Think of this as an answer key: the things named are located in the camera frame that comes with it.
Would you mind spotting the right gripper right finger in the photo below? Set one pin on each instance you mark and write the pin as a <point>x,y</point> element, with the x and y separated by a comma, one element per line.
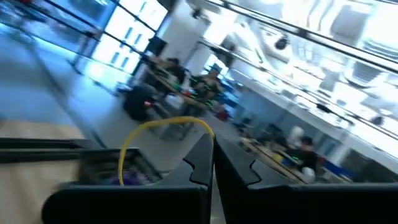
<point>280,202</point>

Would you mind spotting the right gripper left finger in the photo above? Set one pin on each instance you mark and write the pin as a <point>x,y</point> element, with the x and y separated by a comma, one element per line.
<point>155,202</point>

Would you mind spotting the black mesh basket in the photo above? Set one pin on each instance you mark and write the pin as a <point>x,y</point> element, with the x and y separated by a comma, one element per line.
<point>99,161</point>

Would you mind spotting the yellow rubber band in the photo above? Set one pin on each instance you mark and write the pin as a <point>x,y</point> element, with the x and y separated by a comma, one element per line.
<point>174,118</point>

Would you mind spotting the person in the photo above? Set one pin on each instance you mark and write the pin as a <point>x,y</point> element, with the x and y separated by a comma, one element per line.
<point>308,155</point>
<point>177,71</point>
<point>211,84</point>

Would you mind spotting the black chair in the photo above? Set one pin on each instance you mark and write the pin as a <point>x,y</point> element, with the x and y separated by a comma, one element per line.
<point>138,102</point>

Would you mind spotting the black aluminium table frame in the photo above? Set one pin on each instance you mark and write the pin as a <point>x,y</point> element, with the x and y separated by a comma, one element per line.
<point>37,152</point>

